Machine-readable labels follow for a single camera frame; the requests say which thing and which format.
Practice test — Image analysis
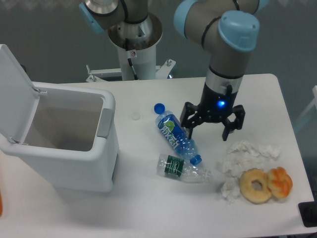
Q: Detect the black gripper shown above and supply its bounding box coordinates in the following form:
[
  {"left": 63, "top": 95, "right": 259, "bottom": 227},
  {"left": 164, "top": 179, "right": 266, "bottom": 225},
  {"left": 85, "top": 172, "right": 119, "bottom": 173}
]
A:
[{"left": 180, "top": 84, "right": 246, "bottom": 141}]

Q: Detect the white plastic trash can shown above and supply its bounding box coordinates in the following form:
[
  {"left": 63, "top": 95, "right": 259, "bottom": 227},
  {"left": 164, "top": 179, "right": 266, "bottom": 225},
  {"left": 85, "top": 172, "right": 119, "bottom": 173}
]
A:
[{"left": 0, "top": 44, "right": 119, "bottom": 192}]

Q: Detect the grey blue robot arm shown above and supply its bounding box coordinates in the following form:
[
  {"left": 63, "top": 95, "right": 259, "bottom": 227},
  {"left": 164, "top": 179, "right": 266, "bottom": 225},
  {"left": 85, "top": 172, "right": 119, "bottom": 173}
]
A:
[{"left": 79, "top": 0, "right": 267, "bottom": 139}]

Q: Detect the blue labelled water bottle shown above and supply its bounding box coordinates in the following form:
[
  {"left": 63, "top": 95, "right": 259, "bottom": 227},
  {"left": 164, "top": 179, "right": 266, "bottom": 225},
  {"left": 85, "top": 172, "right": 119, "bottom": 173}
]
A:
[{"left": 156, "top": 111, "right": 202, "bottom": 166}]

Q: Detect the large crumpled white tissue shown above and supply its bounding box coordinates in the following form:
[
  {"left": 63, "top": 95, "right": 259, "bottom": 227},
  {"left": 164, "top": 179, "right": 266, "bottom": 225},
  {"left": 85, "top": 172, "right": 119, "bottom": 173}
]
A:
[{"left": 220, "top": 140, "right": 281, "bottom": 178}]

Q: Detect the loose blue bottle cap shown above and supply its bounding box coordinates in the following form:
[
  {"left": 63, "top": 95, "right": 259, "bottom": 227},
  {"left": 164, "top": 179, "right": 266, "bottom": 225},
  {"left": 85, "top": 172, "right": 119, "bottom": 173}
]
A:
[{"left": 154, "top": 103, "right": 165, "bottom": 115}]

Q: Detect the clear green labelled bottle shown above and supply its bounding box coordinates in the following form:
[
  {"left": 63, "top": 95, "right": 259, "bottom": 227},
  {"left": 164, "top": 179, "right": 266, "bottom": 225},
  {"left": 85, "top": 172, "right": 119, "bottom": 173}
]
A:
[{"left": 157, "top": 154, "right": 211, "bottom": 183}]

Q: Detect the small crumpled white tissue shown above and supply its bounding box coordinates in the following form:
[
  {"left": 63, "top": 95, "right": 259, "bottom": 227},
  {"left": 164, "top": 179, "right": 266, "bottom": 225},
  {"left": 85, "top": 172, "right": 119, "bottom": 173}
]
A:
[{"left": 220, "top": 178, "right": 240, "bottom": 204}]

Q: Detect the white bottle cap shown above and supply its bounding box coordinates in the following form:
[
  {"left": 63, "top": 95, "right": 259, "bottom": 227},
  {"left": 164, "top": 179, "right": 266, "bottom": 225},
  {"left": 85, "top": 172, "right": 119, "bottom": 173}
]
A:
[{"left": 131, "top": 112, "right": 140, "bottom": 120}]

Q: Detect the orange glazed bread roll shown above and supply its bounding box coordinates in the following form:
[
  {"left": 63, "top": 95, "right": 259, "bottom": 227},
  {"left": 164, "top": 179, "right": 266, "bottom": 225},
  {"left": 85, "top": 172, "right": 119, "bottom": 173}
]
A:
[{"left": 267, "top": 167, "right": 293, "bottom": 199}]

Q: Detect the black device at edge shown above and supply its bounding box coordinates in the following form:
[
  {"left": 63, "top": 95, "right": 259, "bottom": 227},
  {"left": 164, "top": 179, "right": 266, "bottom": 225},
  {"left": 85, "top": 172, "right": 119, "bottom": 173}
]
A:
[{"left": 298, "top": 201, "right": 317, "bottom": 228}]

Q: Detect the orange object at edge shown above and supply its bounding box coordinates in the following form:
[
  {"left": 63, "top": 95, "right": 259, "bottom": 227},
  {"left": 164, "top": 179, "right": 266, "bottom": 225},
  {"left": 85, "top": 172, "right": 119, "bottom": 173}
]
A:
[{"left": 0, "top": 192, "right": 3, "bottom": 217}]

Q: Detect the white metal base frame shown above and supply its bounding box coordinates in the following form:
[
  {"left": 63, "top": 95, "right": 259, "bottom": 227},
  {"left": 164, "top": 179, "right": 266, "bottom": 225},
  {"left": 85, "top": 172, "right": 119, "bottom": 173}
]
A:
[{"left": 86, "top": 59, "right": 176, "bottom": 82}]

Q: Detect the plain ring doughnut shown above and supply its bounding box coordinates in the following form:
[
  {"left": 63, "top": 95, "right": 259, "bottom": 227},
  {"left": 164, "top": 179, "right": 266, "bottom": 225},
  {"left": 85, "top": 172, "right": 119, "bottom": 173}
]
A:
[{"left": 239, "top": 169, "right": 272, "bottom": 204}]

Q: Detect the white frame at right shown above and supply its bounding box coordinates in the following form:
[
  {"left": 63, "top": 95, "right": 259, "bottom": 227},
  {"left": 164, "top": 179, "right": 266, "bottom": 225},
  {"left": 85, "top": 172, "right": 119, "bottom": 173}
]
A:
[{"left": 293, "top": 85, "right": 317, "bottom": 134}]

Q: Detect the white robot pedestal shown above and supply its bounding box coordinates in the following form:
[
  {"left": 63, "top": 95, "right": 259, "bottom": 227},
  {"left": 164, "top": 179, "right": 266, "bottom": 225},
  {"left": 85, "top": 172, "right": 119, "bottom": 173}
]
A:
[{"left": 107, "top": 13, "right": 162, "bottom": 81}]

